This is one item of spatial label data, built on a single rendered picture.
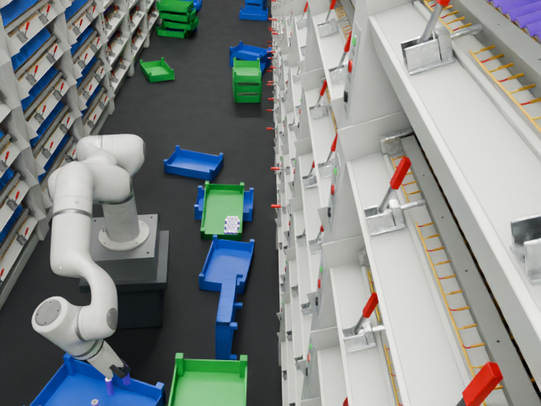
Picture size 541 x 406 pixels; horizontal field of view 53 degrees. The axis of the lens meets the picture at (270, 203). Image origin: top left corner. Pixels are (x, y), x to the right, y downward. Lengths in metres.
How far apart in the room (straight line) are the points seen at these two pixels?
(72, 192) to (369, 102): 0.84
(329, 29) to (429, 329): 0.85
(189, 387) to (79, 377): 0.31
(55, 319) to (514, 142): 1.02
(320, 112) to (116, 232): 1.04
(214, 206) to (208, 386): 1.38
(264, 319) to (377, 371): 1.62
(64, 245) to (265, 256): 1.46
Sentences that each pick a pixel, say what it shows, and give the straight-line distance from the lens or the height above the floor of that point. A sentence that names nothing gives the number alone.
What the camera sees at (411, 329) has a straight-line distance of 0.52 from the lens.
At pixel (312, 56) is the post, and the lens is 1.44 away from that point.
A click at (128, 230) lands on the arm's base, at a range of 2.07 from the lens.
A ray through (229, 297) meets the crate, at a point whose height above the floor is 0.20.
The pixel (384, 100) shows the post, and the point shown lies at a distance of 0.73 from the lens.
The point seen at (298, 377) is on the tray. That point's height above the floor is 0.54.
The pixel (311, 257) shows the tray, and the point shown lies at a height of 0.93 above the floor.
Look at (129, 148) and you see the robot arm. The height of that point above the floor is 0.79.
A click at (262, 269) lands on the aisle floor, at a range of 2.55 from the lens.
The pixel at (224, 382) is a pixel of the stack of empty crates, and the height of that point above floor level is 0.40.
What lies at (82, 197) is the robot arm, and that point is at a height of 0.95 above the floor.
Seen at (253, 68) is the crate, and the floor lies 0.16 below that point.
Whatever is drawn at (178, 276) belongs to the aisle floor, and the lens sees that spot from 2.52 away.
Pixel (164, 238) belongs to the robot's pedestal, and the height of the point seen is 0.28.
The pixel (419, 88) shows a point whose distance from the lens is 0.48.
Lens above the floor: 1.70
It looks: 35 degrees down
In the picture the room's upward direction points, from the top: 4 degrees clockwise
